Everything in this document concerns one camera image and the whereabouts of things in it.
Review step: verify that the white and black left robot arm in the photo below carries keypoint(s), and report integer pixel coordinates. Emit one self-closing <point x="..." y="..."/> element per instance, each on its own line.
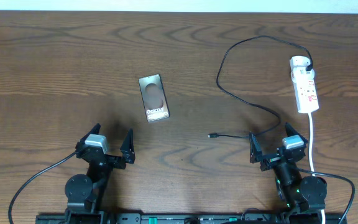
<point x="85" y="191"/>

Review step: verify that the bronze Galaxy smartphone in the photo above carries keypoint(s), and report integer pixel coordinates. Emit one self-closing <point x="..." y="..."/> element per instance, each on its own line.
<point x="153" y="98"/>

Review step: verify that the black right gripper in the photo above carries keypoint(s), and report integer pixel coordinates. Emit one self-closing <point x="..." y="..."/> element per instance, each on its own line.
<point x="255" y="155"/>

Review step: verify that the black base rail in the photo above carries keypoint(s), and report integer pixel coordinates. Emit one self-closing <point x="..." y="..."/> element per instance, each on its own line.
<point x="135" y="218"/>

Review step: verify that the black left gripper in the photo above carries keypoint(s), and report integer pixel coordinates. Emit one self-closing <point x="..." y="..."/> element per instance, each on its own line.
<point x="127" y="157"/>

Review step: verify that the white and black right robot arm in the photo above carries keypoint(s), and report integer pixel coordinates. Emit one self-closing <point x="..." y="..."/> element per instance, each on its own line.
<point x="303" y="195"/>

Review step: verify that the white USB charger plug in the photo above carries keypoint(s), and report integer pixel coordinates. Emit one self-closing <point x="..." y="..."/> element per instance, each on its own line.
<point x="299" y="61"/>

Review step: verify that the white power strip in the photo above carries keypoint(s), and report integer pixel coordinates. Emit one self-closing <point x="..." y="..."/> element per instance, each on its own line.
<point x="305" y="90"/>

